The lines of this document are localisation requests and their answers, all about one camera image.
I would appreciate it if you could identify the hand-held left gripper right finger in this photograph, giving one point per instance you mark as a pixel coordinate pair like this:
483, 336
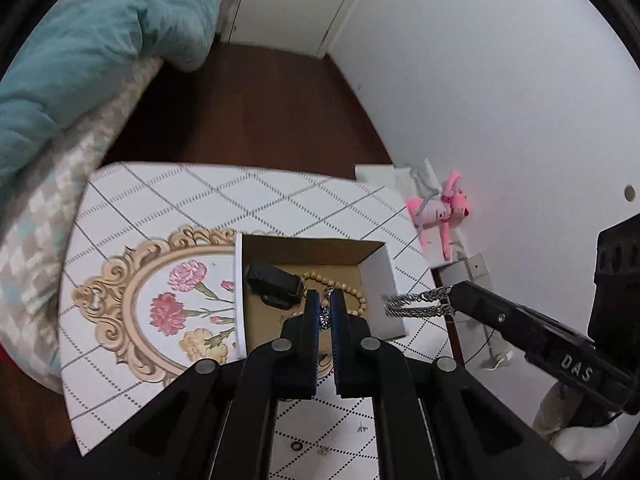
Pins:
339, 325

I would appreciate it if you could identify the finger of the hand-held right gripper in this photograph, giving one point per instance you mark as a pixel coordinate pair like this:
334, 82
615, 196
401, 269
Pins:
492, 310

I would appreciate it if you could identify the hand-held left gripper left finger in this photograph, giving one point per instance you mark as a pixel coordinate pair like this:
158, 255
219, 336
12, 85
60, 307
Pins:
312, 325

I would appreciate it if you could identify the white cardboard box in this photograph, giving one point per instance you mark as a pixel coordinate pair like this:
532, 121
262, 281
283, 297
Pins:
385, 285

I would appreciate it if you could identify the small white box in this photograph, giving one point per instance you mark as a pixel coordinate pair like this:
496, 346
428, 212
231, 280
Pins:
462, 267

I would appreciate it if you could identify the black watch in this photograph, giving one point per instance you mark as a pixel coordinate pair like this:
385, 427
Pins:
272, 282

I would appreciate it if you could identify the pink plush toy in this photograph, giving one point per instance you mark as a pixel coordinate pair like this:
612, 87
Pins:
442, 207

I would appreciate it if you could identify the white cloth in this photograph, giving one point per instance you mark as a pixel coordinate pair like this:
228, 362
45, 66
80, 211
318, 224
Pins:
580, 440

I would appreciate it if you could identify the checkered quilt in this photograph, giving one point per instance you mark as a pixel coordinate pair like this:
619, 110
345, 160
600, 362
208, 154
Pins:
45, 220

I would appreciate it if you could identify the teal blanket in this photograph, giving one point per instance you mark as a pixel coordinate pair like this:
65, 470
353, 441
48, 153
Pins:
85, 60

